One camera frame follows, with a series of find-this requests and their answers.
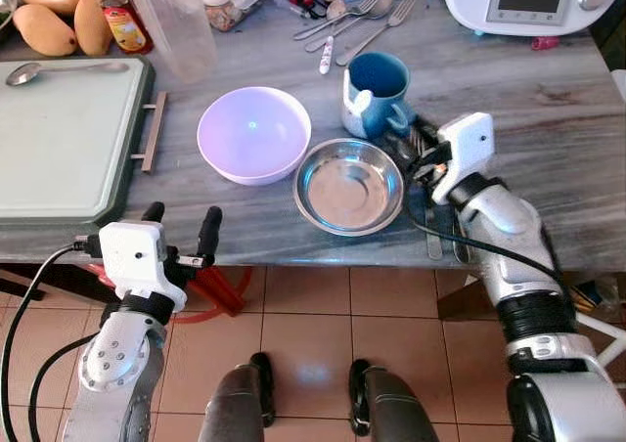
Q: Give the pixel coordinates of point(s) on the blue ceramic mug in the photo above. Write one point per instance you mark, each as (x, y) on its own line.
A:
(377, 85)

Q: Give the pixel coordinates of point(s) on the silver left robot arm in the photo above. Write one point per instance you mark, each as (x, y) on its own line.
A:
(117, 364)

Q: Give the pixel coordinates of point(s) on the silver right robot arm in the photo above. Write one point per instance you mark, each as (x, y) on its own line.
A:
(509, 242)

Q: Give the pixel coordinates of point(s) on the red plastic stool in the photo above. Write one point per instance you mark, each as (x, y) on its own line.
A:
(220, 290)

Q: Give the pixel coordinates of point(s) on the dark cloth napkin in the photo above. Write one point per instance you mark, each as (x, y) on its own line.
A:
(419, 217)

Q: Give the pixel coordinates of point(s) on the stainless steel bowl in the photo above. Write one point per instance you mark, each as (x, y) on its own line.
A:
(349, 188)

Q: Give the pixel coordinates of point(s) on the grey table knife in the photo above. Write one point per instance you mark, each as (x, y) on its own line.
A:
(434, 239)

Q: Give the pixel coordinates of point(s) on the pink plastic bowl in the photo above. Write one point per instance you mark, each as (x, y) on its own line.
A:
(254, 134)

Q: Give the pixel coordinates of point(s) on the metal fork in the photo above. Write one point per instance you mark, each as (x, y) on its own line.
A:
(396, 17)
(360, 7)

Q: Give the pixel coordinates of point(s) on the pale green tray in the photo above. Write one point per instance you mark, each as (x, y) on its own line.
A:
(64, 144)

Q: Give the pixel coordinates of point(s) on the small metal spoon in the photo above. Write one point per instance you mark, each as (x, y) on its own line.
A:
(372, 17)

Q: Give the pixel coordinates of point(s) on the robot left leg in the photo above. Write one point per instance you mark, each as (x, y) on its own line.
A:
(235, 403)

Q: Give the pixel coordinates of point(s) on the robot leg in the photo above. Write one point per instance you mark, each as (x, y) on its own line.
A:
(391, 408)
(235, 403)

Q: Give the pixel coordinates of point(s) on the small red object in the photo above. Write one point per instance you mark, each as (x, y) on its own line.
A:
(546, 43)

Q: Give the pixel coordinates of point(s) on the clear plastic jug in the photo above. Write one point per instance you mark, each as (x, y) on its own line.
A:
(176, 26)

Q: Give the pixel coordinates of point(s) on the large metal spoon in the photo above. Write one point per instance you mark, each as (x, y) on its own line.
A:
(22, 72)

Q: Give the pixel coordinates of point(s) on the red label sauce bottle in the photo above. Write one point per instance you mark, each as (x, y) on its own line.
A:
(125, 22)

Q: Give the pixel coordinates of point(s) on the robot right leg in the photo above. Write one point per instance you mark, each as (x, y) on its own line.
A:
(391, 408)

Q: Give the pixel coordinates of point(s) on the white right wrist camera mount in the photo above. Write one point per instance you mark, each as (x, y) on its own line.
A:
(468, 149)

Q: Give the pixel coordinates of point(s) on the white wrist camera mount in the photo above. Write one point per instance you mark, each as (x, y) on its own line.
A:
(135, 256)
(468, 149)

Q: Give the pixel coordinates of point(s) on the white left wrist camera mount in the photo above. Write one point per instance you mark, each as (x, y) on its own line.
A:
(135, 256)

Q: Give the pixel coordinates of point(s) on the white metal frame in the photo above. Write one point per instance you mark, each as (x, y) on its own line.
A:
(606, 330)

